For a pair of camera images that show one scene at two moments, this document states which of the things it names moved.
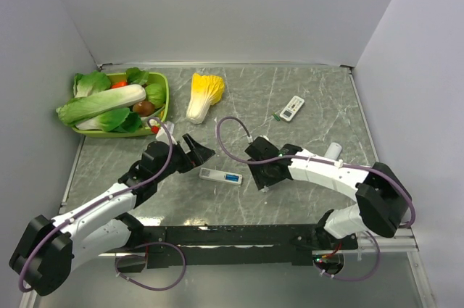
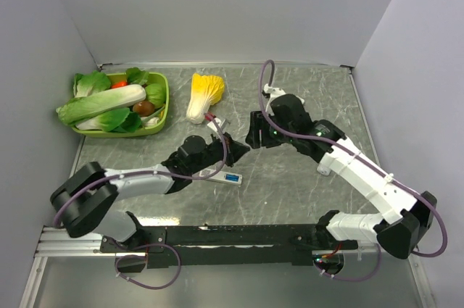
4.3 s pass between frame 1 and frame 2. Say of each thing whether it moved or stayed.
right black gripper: moved
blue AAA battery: stayed
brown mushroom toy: stayed
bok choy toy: stayed
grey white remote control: stayed
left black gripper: moved
